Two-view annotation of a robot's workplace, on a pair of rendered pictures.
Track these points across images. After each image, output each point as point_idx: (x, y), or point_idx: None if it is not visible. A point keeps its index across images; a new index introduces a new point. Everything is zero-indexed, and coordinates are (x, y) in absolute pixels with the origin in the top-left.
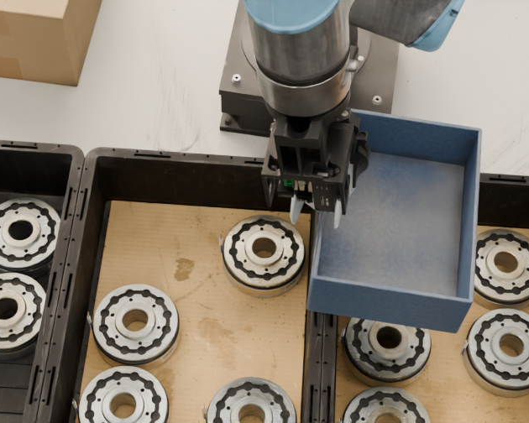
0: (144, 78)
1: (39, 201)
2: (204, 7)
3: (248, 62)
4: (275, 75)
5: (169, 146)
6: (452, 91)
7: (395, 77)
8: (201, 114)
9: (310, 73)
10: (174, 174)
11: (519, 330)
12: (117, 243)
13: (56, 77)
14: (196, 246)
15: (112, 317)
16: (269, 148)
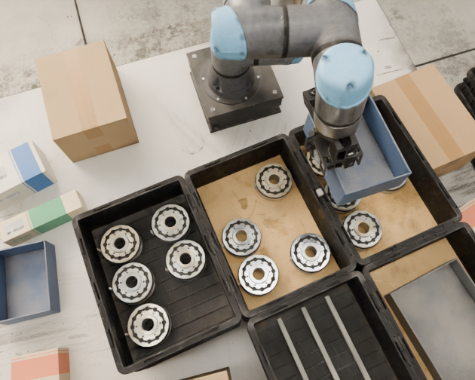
0: (165, 125)
1: (170, 205)
2: (171, 81)
3: (213, 99)
4: (339, 125)
5: (194, 150)
6: (292, 72)
7: None
8: (198, 130)
9: (357, 117)
10: (222, 167)
11: None
12: (209, 206)
13: (129, 142)
14: (243, 191)
15: (231, 239)
16: (320, 153)
